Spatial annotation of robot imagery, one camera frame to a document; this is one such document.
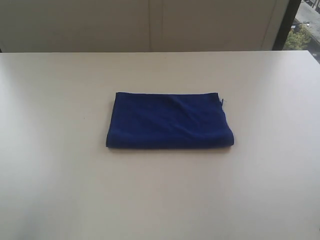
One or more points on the blue microfibre towel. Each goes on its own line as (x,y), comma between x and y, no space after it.
(150,121)

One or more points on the black window frame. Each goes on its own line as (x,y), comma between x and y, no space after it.
(285,27)

